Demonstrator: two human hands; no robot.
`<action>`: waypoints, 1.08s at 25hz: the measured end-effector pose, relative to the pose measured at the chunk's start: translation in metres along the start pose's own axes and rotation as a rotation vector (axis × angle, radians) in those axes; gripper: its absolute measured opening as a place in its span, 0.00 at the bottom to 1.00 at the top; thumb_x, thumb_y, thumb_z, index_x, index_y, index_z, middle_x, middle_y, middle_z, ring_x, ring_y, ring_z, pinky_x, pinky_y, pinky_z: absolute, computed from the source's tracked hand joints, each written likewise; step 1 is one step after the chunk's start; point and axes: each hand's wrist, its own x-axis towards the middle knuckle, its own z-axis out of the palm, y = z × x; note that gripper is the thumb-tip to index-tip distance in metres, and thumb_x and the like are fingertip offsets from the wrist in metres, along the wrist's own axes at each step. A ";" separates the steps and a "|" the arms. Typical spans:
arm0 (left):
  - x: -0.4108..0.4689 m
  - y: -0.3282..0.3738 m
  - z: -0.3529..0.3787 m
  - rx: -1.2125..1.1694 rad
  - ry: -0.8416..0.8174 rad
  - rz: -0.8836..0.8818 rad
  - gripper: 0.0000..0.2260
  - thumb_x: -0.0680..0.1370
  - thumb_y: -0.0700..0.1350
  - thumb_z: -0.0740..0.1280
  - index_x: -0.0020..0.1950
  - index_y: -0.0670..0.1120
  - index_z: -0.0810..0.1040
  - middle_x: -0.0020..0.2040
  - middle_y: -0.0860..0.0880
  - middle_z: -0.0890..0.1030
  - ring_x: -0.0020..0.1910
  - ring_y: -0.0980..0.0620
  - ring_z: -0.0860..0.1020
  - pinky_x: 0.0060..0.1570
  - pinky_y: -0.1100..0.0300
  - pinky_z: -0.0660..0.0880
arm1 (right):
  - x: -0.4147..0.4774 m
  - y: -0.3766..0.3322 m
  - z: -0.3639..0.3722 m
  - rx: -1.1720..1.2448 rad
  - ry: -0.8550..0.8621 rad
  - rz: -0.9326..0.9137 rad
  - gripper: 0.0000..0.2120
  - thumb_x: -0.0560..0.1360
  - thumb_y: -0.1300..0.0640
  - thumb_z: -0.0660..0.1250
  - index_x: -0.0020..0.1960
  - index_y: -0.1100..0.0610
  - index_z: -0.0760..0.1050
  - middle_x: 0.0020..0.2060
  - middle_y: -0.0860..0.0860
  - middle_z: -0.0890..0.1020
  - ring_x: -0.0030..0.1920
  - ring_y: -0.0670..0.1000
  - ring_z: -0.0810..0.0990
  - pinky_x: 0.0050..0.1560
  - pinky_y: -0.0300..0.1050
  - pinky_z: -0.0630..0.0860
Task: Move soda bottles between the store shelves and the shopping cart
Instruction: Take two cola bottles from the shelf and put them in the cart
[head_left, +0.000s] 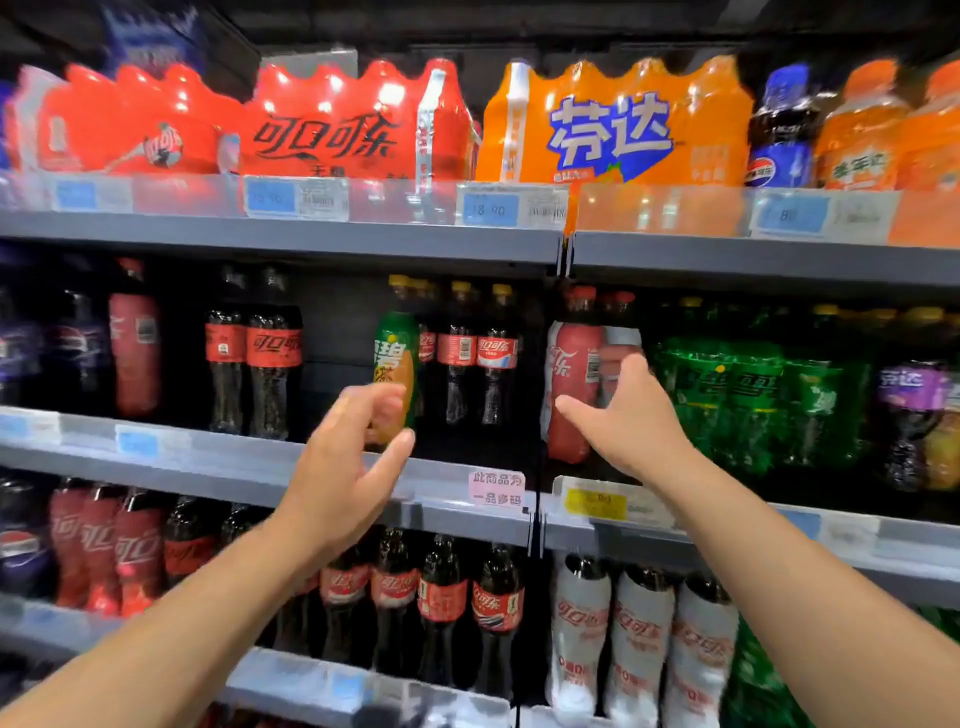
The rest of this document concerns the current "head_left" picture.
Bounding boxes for white cola bottle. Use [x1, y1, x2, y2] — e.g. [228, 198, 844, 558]
[546, 552, 614, 722]
[663, 570, 741, 728]
[604, 562, 680, 728]
[600, 292, 647, 407]

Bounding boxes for row of green soda bottles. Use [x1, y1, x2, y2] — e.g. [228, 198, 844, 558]
[727, 615, 819, 728]

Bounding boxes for orange Fanta multipack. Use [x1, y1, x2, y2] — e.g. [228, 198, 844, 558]
[477, 57, 756, 189]

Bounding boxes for person's right forearm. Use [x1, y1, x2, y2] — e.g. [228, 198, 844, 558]
[667, 450, 960, 728]

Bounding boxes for dark cola bottle blue label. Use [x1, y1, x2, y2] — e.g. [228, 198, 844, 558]
[0, 477, 56, 602]

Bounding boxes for row of dark green bottles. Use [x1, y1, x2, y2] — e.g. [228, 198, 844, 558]
[652, 292, 879, 482]

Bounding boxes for row of dark cola bottles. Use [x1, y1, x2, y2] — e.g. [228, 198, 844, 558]
[202, 262, 527, 440]
[162, 499, 527, 704]

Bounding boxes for person's left hand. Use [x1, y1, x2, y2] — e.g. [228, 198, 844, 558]
[274, 382, 417, 572]

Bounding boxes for person's right hand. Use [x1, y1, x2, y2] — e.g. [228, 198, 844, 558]
[555, 351, 714, 504]

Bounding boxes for orange soda bottle orange cap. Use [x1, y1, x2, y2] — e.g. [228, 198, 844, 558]
[817, 60, 906, 191]
[895, 60, 960, 194]

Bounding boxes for person's left forearm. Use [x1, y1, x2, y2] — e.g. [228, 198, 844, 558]
[0, 517, 350, 728]

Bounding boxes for yellow cap Sprite tea bottles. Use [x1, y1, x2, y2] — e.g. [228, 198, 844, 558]
[372, 274, 423, 449]

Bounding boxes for red cola multipack large script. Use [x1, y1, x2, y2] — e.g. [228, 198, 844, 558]
[240, 57, 476, 185]

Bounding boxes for row of blue label cola bottles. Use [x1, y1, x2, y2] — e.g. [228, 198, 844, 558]
[0, 247, 110, 419]

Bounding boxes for red cola multipack round logo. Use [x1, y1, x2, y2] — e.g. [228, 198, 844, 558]
[7, 60, 245, 176]

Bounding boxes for grey store shelving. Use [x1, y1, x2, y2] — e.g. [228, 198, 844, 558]
[0, 162, 960, 728]

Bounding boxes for purple label bottle yellow cap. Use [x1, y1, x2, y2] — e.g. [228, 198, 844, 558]
[877, 307, 954, 497]

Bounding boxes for large cola bottle blue cap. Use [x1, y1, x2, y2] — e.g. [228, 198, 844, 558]
[745, 63, 824, 189]

